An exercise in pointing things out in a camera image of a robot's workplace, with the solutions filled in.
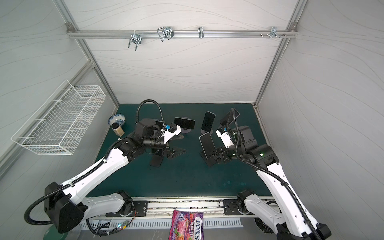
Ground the white-edged phone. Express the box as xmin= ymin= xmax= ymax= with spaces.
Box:
xmin=199 ymin=133 xmax=216 ymax=159

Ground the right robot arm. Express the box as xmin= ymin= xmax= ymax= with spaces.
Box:
xmin=200 ymin=108 xmax=332 ymax=240

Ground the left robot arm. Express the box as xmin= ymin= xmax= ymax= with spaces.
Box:
xmin=24 ymin=110 xmax=186 ymax=234

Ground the black stand right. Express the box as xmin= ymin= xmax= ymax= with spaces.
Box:
xmin=200 ymin=151 xmax=217 ymax=167

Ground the black stand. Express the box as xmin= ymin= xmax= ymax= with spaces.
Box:
xmin=150 ymin=150 xmax=165 ymax=168
xmin=200 ymin=151 xmax=217 ymax=167

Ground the black stand left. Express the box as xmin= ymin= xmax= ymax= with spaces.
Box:
xmin=150 ymin=150 xmax=165 ymax=168

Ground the round stand of middle phone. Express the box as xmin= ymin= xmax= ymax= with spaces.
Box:
xmin=181 ymin=128 xmax=192 ymax=134

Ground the middle landscape phone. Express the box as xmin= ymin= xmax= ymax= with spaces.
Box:
xmin=174 ymin=117 xmax=196 ymax=130

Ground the round stand of upright phone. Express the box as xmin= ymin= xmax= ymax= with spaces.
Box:
xmin=201 ymin=130 xmax=213 ymax=135

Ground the tilted far right phone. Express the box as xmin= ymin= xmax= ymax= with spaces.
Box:
xmin=220 ymin=109 xmax=240 ymax=127

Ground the upright phone on round stand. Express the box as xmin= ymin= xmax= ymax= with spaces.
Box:
xmin=201 ymin=111 xmax=216 ymax=132

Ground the blue white bowl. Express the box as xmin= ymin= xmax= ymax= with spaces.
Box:
xmin=108 ymin=114 xmax=126 ymax=126

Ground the Fox's candy bag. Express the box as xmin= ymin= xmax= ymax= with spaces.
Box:
xmin=169 ymin=210 xmax=204 ymax=240

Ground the metal clamp left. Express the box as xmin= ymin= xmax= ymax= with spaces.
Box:
xmin=128 ymin=32 xmax=142 ymax=51

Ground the metal clamp middle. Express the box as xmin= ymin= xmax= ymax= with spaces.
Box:
xmin=157 ymin=27 xmax=175 ymax=42

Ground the metal clamp small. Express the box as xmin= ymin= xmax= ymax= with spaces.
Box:
xmin=198 ymin=27 xmax=204 ymax=39

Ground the metal clamp right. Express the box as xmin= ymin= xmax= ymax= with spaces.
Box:
xmin=260 ymin=27 xmax=287 ymax=39

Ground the aluminium crossbar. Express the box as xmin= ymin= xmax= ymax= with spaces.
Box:
xmin=67 ymin=29 xmax=299 ymax=39

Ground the green lid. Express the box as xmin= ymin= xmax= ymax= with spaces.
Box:
xmin=43 ymin=225 xmax=68 ymax=240

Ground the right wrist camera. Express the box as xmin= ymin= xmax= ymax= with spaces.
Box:
xmin=216 ymin=129 xmax=235 ymax=149

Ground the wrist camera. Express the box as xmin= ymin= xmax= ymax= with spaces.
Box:
xmin=216 ymin=129 xmax=235 ymax=149
xmin=161 ymin=124 xmax=181 ymax=144

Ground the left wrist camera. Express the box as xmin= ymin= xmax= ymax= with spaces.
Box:
xmin=161 ymin=124 xmax=181 ymax=144

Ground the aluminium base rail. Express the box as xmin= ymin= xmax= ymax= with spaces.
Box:
xmin=58 ymin=196 xmax=307 ymax=222

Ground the white wire basket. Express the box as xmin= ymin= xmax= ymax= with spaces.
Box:
xmin=11 ymin=80 xmax=106 ymax=156

